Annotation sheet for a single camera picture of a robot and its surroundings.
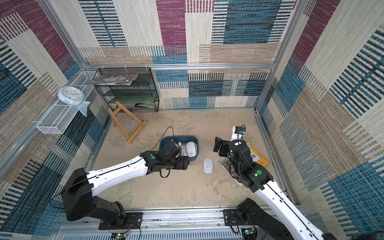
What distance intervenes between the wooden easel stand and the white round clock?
6.3 inches

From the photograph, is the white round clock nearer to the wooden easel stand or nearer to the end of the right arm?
the wooden easel stand

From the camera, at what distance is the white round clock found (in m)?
0.74

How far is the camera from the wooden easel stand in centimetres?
93
